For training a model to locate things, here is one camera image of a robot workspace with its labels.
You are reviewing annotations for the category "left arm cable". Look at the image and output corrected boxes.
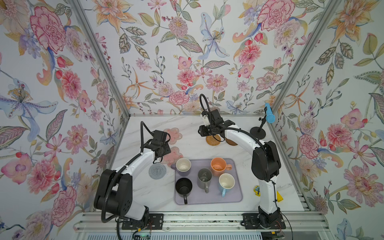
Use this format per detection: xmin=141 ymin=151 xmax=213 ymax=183
xmin=100 ymin=120 xmax=172 ymax=240

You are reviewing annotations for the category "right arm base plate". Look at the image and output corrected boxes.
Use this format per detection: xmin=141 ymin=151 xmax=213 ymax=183
xmin=241 ymin=213 xmax=286 ymax=230

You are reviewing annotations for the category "black mug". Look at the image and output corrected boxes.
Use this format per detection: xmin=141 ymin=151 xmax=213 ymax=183
xmin=175 ymin=178 xmax=193 ymax=205

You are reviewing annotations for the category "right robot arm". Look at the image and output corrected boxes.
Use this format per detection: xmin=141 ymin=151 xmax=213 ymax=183
xmin=198 ymin=110 xmax=283 ymax=229

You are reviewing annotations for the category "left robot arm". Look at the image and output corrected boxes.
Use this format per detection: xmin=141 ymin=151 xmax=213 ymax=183
xmin=94 ymin=130 xmax=171 ymax=226

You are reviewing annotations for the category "pink flower coaster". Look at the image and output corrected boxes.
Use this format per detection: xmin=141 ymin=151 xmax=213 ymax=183
xmin=162 ymin=147 xmax=184 ymax=167
xmin=164 ymin=128 xmax=183 ymax=145

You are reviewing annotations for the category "brown wooden coaster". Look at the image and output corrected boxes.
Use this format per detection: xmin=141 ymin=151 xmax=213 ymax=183
xmin=225 ymin=139 xmax=238 ymax=146

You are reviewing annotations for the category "orange mug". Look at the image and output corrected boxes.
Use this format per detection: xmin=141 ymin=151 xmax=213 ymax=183
xmin=211 ymin=158 xmax=232 ymax=177

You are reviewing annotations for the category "grey knitted round coaster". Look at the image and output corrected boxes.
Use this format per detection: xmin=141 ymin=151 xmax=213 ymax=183
xmin=149 ymin=164 xmax=167 ymax=180

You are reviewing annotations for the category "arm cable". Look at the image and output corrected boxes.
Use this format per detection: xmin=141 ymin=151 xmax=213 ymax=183
xmin=100 ymin=120 xmax=172 ymax=240
xmin=199 ymin=93 xmax=293 ymax=240

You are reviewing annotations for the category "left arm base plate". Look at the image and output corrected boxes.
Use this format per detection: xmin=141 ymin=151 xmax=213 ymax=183
xmin=121 ymin=213 xmax=164 ymax=230

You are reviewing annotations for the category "blue microphone on stand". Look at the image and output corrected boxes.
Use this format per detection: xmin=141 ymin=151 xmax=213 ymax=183
xmin=250 ymin=102 xmax=276 ymax=140

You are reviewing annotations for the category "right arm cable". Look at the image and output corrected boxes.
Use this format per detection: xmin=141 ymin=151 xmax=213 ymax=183
xmin=199 ymin=93 xmax=293 ymax=240

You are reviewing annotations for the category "yellow tag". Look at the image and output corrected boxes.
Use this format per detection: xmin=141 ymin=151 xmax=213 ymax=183
xmin=276 ymin=191 xmax=284 ymax=203

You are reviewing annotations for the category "lavender tray mat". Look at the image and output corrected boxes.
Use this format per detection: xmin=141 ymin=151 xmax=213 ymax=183
xmin=171 ymin=158 xmax=243 ymax=205

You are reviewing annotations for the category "purple mug white inside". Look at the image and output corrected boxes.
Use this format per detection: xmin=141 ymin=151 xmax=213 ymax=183
xmin=171 ymin=158 xmax=192 ymax=177

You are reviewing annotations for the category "aluminium front rail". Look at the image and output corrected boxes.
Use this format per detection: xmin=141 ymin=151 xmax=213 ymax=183
xmin=74 ymin=212 xmax=330 ymax=233

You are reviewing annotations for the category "grey mug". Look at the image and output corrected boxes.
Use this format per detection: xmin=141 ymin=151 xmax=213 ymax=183
xmin=197 ymin=168 xmax=213 ymax=194

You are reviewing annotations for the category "woven rattan coaster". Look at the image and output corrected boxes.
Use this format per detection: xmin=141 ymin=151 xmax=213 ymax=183
xmin=206 ymin=135 xmax=222 ymax=146

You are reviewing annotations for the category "light blue mug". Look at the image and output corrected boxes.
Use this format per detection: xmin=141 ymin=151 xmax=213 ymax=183
xmin=219 ymin=173 xmax=236 ymax=198

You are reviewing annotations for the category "yellow blue sticker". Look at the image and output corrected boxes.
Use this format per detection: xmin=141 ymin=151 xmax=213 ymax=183
xmin=254 ymin=186 xmax=261 ymax=197

